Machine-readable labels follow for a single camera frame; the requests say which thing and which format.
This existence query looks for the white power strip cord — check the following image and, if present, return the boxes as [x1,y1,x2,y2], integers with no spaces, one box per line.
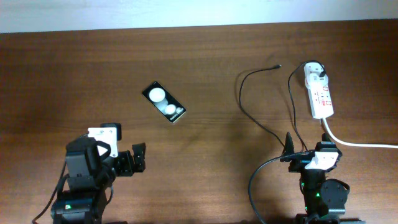
[320,117,398,149]

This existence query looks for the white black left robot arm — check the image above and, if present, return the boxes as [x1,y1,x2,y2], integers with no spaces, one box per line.
[51,137,146,224]

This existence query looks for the white power strip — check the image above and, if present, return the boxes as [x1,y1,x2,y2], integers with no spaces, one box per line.
[304,62,334,119]

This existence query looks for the black usb charging cable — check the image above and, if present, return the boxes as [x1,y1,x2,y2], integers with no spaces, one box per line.
[238,59,328,152]

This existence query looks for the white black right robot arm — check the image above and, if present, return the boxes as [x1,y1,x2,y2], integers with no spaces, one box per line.
[280,133,364,224]

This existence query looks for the black smartphone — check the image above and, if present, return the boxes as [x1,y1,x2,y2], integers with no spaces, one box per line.
[142,81,187,123]

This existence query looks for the white charger adapter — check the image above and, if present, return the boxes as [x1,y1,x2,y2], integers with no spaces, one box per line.
[305,73,328,89]

